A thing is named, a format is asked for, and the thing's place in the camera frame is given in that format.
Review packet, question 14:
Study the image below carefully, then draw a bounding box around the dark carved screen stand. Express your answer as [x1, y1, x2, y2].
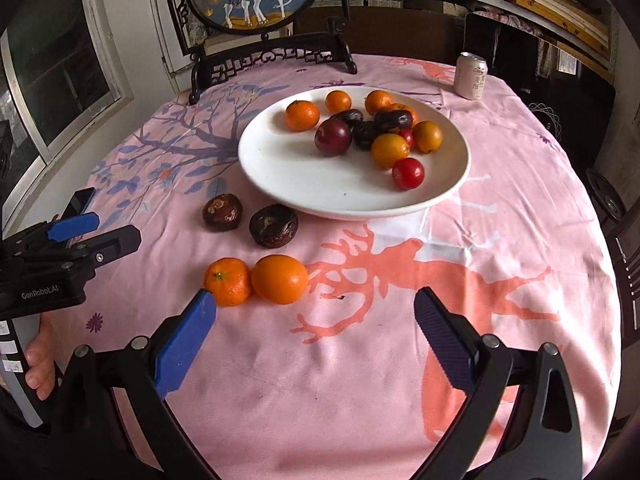
[167, 0, 357, 104]

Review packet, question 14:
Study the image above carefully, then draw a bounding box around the black round object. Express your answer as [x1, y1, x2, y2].
[586, 169, 627, 223]

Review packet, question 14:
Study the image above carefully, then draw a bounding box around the dark passion fruit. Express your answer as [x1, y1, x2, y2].
[373, 110, 413, 133]
[202, 193, 243, 232]
[248, 204, 298, 249]
[352, 122, 380, 152]

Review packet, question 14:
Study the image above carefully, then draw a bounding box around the large mandarin orange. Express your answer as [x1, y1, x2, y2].
[384, 102, 419, 128]

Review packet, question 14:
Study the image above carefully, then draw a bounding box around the small yellow-orange fruit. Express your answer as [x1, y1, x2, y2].
[370, 133, 410, 170]

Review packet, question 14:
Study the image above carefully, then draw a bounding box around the white oval plate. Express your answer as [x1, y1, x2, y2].
[238, 87, 471, 221]

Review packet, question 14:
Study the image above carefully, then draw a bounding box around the mandarin orange with stem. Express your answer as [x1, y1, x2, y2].
[203, 258, 253, 308]

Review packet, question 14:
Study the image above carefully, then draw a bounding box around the dark red plum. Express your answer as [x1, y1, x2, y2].
[314, 118, 352, 157]

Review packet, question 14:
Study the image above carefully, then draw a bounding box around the person's left hand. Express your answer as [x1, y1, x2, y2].
[25, 313, 55, 401]

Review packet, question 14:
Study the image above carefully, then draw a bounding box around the small orange on plate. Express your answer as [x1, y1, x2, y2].
[324, 90, 352, 115]

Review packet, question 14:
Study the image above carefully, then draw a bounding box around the mandarin on plate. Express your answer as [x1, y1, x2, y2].
[284, 100, 320, 132]

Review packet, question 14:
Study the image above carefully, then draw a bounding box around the small yellow orange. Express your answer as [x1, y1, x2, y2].
[412, 120, 442, 154]

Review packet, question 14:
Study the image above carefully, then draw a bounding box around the wooden chair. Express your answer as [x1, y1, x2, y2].
[605, 203, 639, 348]

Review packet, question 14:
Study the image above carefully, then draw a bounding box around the white drink can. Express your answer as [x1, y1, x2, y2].
[454, 52, 488, 101]

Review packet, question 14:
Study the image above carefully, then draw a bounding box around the round orange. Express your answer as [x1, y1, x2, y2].
[250, 255, 308, 304]

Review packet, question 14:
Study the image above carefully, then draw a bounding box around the black smartphone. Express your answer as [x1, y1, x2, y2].
[60, 188, 96, 220]

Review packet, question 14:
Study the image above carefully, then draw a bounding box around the red cherry tomato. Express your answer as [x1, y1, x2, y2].
[392, 157, 425, 191]
[397, 128, 414, 148]

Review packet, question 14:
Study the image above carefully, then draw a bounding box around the pink floral tablecloth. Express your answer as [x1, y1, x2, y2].
[53, 55, 622, 479]

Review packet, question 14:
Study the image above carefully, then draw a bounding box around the passion fruit on plate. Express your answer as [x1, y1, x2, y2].
[331, 108, 364, 129]

